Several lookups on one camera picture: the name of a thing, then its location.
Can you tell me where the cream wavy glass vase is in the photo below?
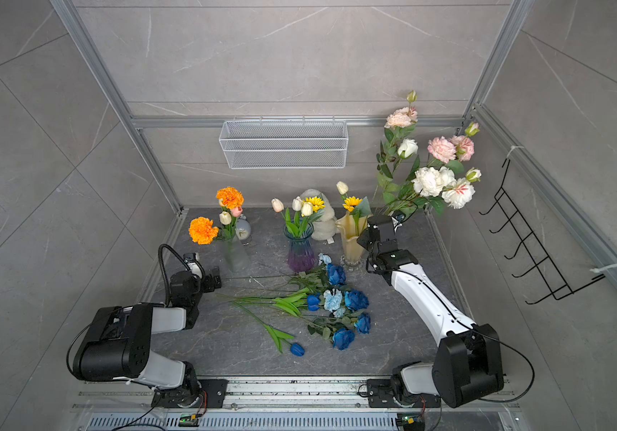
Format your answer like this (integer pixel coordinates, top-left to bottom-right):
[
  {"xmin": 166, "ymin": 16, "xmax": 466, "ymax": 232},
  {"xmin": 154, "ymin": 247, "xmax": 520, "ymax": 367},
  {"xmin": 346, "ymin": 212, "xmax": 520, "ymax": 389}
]
[{"xmin": 335, "ymin": 213, "xmax": 368, "ymax": 269}]

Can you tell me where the blue rose vase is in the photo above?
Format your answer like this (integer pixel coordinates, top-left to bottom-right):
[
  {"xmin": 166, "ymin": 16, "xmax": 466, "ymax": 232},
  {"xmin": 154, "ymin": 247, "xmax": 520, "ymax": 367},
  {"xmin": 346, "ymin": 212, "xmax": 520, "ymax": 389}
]
[{"xmin": 298, "ymin": 263, "xmax": 346, "ymax": 291}]

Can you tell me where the blue rose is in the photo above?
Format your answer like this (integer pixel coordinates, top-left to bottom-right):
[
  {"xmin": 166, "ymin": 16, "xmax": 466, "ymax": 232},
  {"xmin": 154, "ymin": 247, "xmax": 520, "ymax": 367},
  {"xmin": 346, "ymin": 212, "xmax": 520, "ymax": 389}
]
[
  {"xmin": 308, "ymin": 323, "xmax": 355, "ymax": 350},
  {"xmin": 344, "ymin": 290, "xmax": 370, "ymax": 311}
]

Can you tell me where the blue rose low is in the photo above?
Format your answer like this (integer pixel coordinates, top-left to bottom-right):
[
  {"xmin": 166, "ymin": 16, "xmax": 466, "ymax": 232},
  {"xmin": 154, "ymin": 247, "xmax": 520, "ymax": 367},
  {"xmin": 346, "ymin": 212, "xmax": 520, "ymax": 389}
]
[{"xmin": 354, "ymin": 314, "xmax": 371, "ymax": 334}]

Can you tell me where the blue tulip vase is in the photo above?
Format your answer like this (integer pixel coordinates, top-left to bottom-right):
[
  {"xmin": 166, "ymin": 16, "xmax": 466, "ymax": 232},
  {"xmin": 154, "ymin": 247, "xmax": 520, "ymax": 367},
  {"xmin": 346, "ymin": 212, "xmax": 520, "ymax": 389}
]
[
  {"xmin": 233, "ymin": 302, "xmax": 305, "ymax": 357},
  {"xmin": 234, "ymin": 289, "xmax": 321, "ymax": 315}
]

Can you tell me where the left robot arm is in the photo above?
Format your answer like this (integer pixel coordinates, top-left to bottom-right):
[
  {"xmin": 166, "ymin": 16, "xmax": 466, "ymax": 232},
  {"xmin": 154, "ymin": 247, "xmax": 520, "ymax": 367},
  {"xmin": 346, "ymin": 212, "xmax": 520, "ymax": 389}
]
[{"xmin": 65, "ymin": 244, "xmax": 228, "ymax": 411}]

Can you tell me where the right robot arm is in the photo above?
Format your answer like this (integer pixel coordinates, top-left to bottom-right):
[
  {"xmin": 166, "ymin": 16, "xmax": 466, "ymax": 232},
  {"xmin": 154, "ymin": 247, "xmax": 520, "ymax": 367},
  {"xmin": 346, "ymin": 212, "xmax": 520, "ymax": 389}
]
[{"xmin": 357, "ymin": 211, "xmax": 536, "ymax": 408}]

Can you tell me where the clear glass vase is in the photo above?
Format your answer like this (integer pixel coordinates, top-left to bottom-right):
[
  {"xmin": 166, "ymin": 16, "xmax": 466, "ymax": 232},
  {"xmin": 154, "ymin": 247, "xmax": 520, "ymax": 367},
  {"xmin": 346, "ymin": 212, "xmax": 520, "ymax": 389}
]
[{"xmin": 222, "ymin": 236, "xmax": 250, "ymax": 273}]

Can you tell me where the yellow sunflower centre vase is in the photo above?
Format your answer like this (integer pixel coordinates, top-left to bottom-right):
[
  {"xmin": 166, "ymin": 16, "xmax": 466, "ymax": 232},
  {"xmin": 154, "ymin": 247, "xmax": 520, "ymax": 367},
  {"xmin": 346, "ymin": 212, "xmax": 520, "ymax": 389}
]
[{"xmin": 304, "ymin": 197, "xmax": 325, "ymax": 213}]

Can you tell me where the blue purple ribbed vase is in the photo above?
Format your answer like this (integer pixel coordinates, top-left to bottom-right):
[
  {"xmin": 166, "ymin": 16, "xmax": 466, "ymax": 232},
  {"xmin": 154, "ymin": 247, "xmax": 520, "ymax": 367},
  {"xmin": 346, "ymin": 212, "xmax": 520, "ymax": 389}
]
[{"xmin": 284, "ymin": 224, "xmax": 317, "ymax": 273}]

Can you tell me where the orange marigold lower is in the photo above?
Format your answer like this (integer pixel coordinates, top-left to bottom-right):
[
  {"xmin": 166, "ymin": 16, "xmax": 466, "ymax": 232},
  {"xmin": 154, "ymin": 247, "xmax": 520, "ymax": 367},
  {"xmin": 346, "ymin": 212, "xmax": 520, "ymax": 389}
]
[{"xmin": 188, "ymin": 217, "xmax": 219, "ymax": 245}]

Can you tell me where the orange marigold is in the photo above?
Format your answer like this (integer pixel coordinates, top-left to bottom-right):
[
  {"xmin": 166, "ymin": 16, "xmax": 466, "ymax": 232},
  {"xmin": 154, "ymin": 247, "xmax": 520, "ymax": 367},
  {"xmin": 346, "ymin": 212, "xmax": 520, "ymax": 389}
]
[
  {"xmin": 216, "ymin": 187, "xmax": 244, "ymax": 209},
  {"xmin": 188, "ymin": 217, "xmax": 219, "ymax": 245}
]

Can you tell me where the small blue alarm clock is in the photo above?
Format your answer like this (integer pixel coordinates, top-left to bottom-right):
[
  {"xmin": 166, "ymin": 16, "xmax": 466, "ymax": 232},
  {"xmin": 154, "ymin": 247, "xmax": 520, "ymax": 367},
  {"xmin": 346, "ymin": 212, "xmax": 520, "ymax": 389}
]
[{"xmin": 235, "ymin": 218, "xmax": 252, "ymax": 244}]

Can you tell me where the orange marigold upper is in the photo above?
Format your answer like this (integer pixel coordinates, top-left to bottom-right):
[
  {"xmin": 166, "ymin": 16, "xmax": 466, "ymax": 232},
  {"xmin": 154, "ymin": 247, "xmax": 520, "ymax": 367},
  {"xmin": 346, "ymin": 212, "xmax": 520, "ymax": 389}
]
[{"xmin": 216, "ymin": 187, "xmax": 244, "ymax": 209}]

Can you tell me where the white rose cluster right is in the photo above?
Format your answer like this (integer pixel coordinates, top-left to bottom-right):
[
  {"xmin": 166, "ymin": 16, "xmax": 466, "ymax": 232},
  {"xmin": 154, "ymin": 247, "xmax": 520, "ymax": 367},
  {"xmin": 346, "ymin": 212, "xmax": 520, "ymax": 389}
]
[{"xmin": 411, "ymin": 167, "xmax": 482, "ymax": 209}]

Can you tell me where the pink carnation pair right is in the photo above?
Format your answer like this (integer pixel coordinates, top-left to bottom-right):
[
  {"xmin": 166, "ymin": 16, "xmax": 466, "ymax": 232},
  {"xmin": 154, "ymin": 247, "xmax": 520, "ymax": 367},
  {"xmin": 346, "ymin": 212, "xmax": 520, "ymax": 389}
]
[{"xmin": 427, "ymin": 136, "xmax": 475, "ymax": 163}]

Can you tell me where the peach carnation top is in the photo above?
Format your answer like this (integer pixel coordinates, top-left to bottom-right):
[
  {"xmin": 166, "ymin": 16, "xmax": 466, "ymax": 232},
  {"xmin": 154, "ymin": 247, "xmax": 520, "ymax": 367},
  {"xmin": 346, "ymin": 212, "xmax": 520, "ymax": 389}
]
[{"xmin": 385, "ymin": 106, "xmax": 418, "ymax": 129}]

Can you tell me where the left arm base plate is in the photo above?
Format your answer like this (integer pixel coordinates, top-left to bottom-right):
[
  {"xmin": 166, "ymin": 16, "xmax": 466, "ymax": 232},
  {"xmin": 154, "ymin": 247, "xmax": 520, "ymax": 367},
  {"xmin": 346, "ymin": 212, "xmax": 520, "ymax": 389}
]
[{"xmin": 150, "ymin": 379, "xmax": 229, "ymax": 409}]

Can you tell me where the white wire wall basket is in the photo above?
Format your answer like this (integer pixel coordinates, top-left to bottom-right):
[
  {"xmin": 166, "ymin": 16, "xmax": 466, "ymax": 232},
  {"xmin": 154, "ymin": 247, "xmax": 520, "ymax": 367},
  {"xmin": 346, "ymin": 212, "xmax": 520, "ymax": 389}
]
[{"xmin": 219, "ymin": 120, "xmax": 349, "ymax": 170}]

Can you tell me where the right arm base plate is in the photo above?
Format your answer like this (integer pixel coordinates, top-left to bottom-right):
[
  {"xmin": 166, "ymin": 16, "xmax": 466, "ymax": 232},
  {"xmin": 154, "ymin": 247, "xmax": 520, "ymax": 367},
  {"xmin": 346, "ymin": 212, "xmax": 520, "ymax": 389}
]
[{"xmin": 358, "ymin": 379, "xmax": 441, "ymax": 409}]

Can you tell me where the black wire hook rack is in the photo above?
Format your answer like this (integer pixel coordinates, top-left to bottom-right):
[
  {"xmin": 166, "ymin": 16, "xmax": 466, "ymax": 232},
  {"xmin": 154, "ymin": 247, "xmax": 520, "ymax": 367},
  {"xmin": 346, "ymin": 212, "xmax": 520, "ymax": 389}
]
[{"xmin": 479, "ymin": 158, "xmax": 606, "ymax": 305}]

